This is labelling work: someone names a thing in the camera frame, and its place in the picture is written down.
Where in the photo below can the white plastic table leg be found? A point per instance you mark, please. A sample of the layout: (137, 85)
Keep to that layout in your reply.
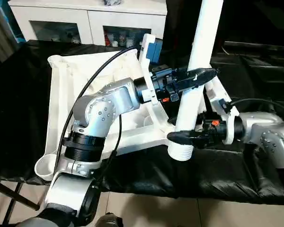
(198, 35)

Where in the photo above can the white plastic table top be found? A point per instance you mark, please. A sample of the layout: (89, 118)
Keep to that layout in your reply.
(68, 82)

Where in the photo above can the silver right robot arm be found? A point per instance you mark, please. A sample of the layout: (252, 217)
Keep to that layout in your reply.
(269, 132)

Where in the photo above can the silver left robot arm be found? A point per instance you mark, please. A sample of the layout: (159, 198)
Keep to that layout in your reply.
(104, 111)

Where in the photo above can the black mat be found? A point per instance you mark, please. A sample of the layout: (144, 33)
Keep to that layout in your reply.
(156, 170)

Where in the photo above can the small white jar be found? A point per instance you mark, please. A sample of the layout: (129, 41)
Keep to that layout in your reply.
(130, 43)
(115, 43)

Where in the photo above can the red bottle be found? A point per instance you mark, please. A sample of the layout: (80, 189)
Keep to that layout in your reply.
(108, 39)

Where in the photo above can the grey black toy figure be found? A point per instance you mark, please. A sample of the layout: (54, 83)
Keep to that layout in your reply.
(111, 2)

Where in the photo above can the white cabinet with glass doors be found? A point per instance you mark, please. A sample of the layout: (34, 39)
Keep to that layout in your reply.
(90, 21)

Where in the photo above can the black left robot foot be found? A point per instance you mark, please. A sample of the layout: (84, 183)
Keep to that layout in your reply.
(109, 221)

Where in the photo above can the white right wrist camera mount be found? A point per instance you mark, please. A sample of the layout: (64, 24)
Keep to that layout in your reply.
(217, 92)

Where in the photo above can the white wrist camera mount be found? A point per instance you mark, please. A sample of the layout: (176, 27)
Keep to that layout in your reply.
(217, 92)
(146, 71)

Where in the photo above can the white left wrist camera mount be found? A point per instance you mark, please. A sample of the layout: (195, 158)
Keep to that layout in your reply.
(146, 71)

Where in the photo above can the black metal stand frame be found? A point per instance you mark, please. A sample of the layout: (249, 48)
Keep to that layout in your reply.
(14, 193)

